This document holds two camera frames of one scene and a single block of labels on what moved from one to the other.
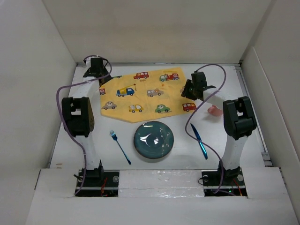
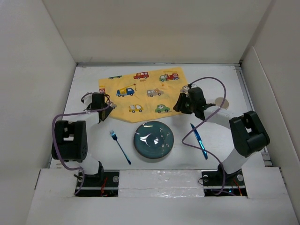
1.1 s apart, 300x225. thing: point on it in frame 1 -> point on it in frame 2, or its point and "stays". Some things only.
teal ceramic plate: [153, 139] stays
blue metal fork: [115, 137] stays
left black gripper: [107, 78] -> [107, 112]
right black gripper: [185, 92] -> [179, 106]
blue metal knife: [201, 145] stays
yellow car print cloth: [134, 97] stays
